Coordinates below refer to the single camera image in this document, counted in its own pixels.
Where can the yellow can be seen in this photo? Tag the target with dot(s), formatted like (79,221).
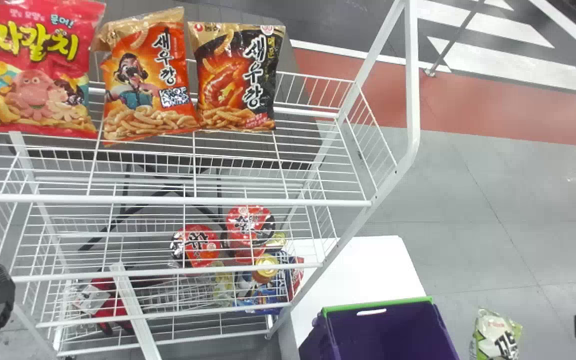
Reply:
(266,267)

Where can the blue snack packet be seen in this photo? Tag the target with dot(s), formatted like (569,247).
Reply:
(268,299)

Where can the white slab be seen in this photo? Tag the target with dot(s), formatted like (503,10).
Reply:
(363,270)

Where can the black and orange snack packet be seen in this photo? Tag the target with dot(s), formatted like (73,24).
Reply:
(238,75)

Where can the red noodle cup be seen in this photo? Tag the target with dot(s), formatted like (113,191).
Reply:
(248,227)
(199,246)

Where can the green snack packet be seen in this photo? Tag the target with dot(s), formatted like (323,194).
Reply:
(495,337)

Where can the purple crate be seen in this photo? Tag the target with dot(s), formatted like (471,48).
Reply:
(393,335)

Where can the red and white snack packet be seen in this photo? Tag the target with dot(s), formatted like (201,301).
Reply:
(110,306)

